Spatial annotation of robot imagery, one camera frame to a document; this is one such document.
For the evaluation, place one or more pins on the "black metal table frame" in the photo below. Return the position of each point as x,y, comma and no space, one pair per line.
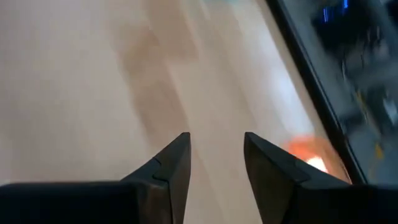
311,81

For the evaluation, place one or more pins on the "small orange translucent plate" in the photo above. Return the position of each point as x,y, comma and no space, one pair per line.
303,149

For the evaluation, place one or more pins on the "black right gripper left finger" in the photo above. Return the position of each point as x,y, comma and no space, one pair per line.
149,199

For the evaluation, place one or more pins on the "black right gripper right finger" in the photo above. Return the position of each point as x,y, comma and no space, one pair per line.
295,199

